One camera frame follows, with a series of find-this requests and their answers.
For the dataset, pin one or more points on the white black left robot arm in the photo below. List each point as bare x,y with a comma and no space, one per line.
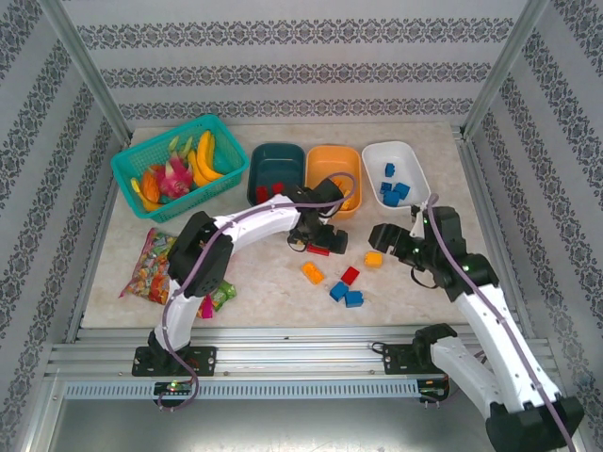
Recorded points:
264,216

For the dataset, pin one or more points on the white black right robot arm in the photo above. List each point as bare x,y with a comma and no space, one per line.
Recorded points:
494,339

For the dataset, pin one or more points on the yellow lego brick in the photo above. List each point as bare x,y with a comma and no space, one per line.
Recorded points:
373,259

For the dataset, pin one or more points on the orange plastic container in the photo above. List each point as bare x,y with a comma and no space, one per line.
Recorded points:
332,165

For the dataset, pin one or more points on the dark teal plastic container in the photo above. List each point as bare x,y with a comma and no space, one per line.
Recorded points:
275,165

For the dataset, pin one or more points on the white plastic container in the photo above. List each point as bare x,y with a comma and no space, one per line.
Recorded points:
400,155

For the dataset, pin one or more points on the green candy packet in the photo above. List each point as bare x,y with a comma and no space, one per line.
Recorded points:
225,293

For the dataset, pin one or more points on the yellow toy banana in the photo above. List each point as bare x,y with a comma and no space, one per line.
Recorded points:
206,157

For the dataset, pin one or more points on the pink toy dragon fruit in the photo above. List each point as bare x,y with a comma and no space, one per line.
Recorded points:
175,180

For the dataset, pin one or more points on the colourful fruit candy bag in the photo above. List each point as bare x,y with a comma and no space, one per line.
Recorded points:
151,273

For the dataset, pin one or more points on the orange toy fruit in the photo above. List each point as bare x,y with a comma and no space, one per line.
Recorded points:
148,186

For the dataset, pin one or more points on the yellow toy fruit slice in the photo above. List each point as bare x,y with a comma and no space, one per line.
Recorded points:
135,184

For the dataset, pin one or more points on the teal plastic mesh basket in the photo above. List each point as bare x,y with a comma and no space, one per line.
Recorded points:
141,160

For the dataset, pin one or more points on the aluminium mounting rail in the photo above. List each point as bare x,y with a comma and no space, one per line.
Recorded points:
292,348

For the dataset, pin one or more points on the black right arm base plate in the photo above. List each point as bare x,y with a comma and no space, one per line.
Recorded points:
398,360

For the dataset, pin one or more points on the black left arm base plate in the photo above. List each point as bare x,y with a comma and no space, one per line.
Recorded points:
198,361

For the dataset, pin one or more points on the aluminium frame post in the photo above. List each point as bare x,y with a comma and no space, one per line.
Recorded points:
506,66
85,66

